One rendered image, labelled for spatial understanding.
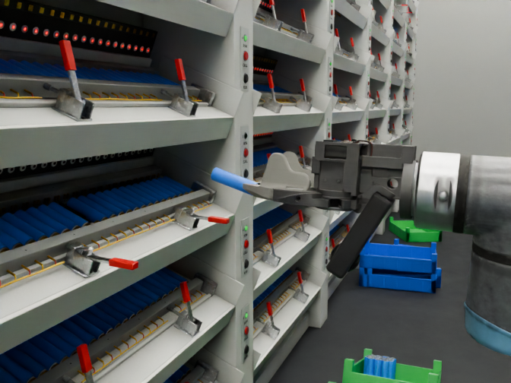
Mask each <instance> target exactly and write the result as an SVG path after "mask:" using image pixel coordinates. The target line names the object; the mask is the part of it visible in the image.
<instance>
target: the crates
mask: <svg viewBox="0 0 511 383"><path fill-rule="evenodd" d="M389 230H390V231H391V232H393V233H394V234H396V235H397V236H398V237H399V238H401V239H402V240H404V241H405V242H432V243H431V248H429V247H418V246H412V245H402V244H399V239H394V245H389V244H378V243H370V241H368V243H367V244H366V245H365V247H364V248H363V250H362V252H361V253H360V264H359V272H360V273H359V286H365V287H374V288H382V289H391V290H406V291H414V292H422V293H436V288H440V287H441V273H442V269H441V268H440V267H436V263H437V253H436V242H442V233H443V231H440V230H433V229H420V228H416V227H415V226H414V221H413V220H393V217H389Z"/></svg>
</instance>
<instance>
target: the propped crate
mask: <svg viewBox="0 0 511 383"><path fill-rule="evenodd" d="M372 352H373V350H371V349H364V353H363V359H361V360H360V361H358V362H356V363H354V359H345V360H344V371H343V379H342V383H440V380H441V368H442V361H439V360H434V361H433V369H426V368H421V367H417V366H409V365H404V364H399V363H396V367H395V379H390V378H382V377H378V376H374V375H366V374H364V373H363V367H364V358H365V356H368V355H371V354H372Z"/></svg>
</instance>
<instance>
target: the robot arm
mask: <svg viewBox="0 0 511 383"><path fill-rule="evenodd" d="M360 141H362V142H360ZM363 142H367V143H363ZM416 151H417V146H410V145H397V144H372V143H371V142H370V141H365V140H357V139H351V141H349V140H345V141H338V140H323V141H316V144H315V156H314V157H313V158H312V170H308V169H303V168H302V167H301V166H300V163H299V160H298V159H297V155H296V154H295V153H293V152H290V151H288V152H284V153H283V154H282V153H273V154H272V155H271V156H270V157H269V158H268V162H267V165H266V167H265V172H264V175H263V177H262V181H261V182H257V183H258V185H254V184H246V183H243V189H244V190H246V191H247V192H248V193H250V194H251V195H253V196H254V197H257V198H262V199H265V200H270V201H276V202H281V203H285V204H295V205H301V206H310V207H316V208H318V209H322V210H336V211H354V212H355V213H357V214H359V213H360V215H359V217H358V218H357V219H356V221H355V222H354V225H353V226H352V227H351V229H350V230H349V232H348V234H347V235H346V236H345V238H344V240H343V241H342V242H341V243H340V244H337V245H336V246H335V247H334V248H333V249H332V251H331V254H330V262H329V263H328V264H327V266H326V269H327V271H329V272H330V273H331V274H333V275H335V276H336V277H337V278H340V279H341V278H343V277H344V276H345V274H346V273H347V272H350V271H353V270H354V269H355V268H356V267H357V266H358V265H359V262H360V253H361V252H362V250H363V248H364V247H365V245H366V244H367V243H368V241H369V240H370V238H371V236H372V235H373V234H374V232H375V230H376V228H377V227H378V225H379V224H380V223H381V221H382V219H383V218H384V216H385V215H386V214H387V212H388V211H389V209H390V207H391V206H392V205H393V203H394V202H395V199H398V200H399V216H400V218H403V219H412V217H413V216H414V226H415V227H416V228H420V229H433V230H440V231H448V232H454V233H463V234H469V235H473V242H472V249H471V262H470V269H469V277H468V290H467V297H466V301H465V302H464V307H465V328H466V330H467V332H468V333H469V334H470V335H471V336H472V338H473V339H475V340H476V341H477V342H478V343H479V344H481V345H483V346H484V347H486V348H488V349H490V350H493V351H495V352H498V353H502V354H504V355H507V356H511V157H492V156H480V155H471V156H470V155H466V154H461V155H460V154H451V153H438V152H425V151H424V152H423V153H422V154H421V156H420V159H419V162H418V161H417V160H416ZM391 179H396V180H397V182H398V186H397V187H393V186H391V184H390V180H391ZM311 184H312V185H311Z"/></svg>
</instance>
